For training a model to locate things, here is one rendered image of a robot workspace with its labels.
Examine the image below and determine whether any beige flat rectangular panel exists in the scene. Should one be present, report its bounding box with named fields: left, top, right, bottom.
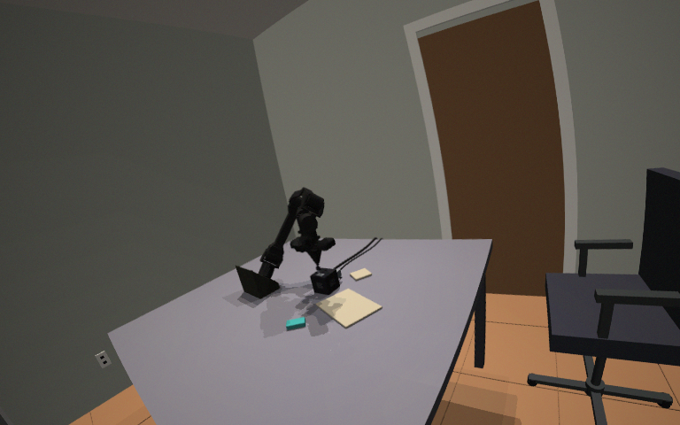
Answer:
left=316, top=289, right=383, bottom=328

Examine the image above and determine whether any turquoise rectangular block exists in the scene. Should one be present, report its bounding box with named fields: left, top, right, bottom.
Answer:
left=286, top=317, right=305, bottom=330

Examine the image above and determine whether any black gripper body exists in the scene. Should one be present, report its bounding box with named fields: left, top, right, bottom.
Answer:
left=290, top=228, right=336, bottom=251

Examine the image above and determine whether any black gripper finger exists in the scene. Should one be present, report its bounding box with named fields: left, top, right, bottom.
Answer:
left=305, top=246, right=316, bottom=264
left=309, top=249, right=321, bottom=264

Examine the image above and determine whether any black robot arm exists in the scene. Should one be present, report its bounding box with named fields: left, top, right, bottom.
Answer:
left=259, top=187, right=325, bottom=280

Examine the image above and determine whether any beige flat square block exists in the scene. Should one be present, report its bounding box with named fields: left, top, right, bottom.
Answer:
left=350, top=268, right=372, bottom=281

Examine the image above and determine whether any black cable with grey plug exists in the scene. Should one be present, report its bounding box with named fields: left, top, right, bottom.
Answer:
left=336, top=245, right=375, bottom=279

